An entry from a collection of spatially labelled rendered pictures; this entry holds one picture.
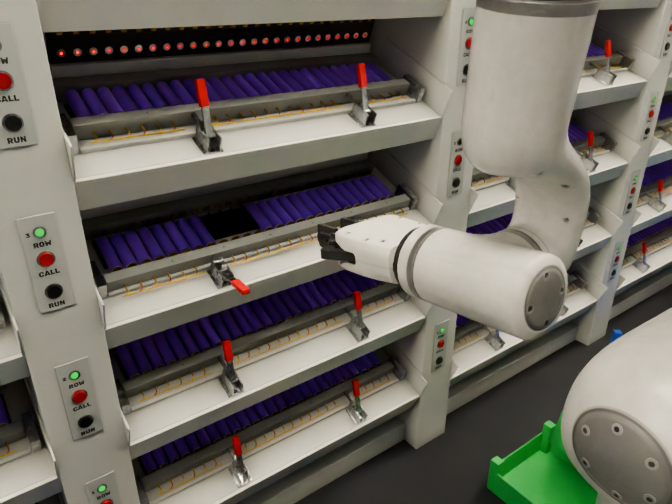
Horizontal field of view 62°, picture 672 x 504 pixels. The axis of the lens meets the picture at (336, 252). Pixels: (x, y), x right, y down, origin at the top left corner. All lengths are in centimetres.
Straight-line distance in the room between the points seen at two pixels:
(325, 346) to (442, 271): 52
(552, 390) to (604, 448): 125
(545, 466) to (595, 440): 103
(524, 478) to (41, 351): 100
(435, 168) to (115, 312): 59
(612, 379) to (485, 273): 19
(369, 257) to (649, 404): 36
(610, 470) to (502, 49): 30
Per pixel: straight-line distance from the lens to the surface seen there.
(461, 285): 55
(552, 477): 140
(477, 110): 48
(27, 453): 93
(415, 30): 106
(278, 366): 101
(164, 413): 95
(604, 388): 39
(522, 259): 53
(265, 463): 113
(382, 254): 62
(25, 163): 71
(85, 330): 80
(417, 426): 135
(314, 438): 116
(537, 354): 171
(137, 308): 82
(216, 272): 85
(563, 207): 60
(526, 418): 153
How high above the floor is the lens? 97
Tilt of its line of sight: 25 degrees down
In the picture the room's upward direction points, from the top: straight up
